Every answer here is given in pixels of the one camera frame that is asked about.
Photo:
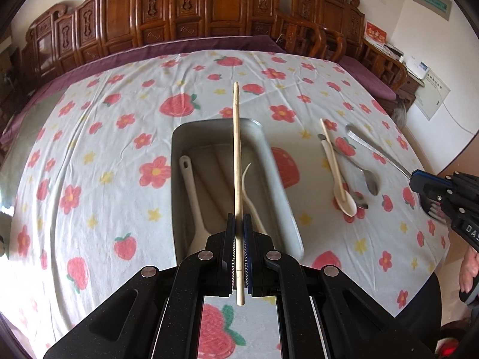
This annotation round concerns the wooden side table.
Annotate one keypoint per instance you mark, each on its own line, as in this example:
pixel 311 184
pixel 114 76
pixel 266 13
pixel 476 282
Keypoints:
pixel 409 86

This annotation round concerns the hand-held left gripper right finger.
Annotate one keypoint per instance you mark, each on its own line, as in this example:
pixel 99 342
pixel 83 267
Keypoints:
pixel 247 239

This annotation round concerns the dark clothing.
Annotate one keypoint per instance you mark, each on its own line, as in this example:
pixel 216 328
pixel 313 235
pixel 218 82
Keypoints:
pixel 426 306

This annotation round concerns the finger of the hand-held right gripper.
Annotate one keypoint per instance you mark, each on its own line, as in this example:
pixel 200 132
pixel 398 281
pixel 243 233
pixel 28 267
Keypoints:
pixel 436 222
pixel 424 185

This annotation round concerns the red printed box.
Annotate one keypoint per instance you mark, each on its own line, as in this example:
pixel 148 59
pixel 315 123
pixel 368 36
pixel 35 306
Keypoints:
pixel 375 33

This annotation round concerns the white wall chart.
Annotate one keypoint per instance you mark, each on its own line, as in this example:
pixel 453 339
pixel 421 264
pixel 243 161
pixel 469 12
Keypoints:
pixel 432 93

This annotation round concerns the metal spoon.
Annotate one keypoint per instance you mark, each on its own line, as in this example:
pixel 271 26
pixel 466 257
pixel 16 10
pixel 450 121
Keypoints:
pixel 371 185
pixel 361 204

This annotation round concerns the wooden chopstick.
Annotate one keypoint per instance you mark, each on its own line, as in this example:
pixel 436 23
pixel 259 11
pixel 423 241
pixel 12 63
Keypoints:
pixel 332 159
pixel 237 157

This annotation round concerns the person's right hand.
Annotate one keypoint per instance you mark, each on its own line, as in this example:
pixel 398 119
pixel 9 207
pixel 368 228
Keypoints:
pixel 469 273

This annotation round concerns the white desk device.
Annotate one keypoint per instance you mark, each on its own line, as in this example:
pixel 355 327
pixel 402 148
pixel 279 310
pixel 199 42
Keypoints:
pixel 417 66

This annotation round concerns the white rice paddle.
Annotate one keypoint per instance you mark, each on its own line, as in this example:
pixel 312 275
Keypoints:
pixel 194 209

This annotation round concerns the floral strawberry tablecloth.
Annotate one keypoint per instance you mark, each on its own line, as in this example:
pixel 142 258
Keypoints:
pixel 112 194

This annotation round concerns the long carved wooden sofa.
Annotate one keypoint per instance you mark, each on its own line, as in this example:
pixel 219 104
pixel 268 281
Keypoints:
pixel 119 11

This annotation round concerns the white plastic fork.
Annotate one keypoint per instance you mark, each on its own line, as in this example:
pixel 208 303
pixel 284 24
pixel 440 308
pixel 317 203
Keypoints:
pixel 247 198

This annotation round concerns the metal rectangular tray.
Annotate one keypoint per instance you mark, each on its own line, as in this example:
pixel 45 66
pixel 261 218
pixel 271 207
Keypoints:
pixel 220 164

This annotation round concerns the purple armchair cushion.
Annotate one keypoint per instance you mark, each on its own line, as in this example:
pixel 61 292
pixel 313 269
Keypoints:
pixel 370 78

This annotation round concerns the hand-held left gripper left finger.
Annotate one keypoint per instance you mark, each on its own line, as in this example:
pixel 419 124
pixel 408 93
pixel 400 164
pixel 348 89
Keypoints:
pixel 231 239

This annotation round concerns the carved wooden armchair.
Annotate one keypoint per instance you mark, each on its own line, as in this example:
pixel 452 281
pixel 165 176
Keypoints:
pixel 336 11

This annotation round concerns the red object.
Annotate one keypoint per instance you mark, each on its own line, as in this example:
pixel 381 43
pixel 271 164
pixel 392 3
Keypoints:
pixel 449 351

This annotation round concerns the clear plastic bag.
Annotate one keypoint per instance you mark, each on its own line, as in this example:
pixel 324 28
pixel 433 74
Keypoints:
pixel 401 110

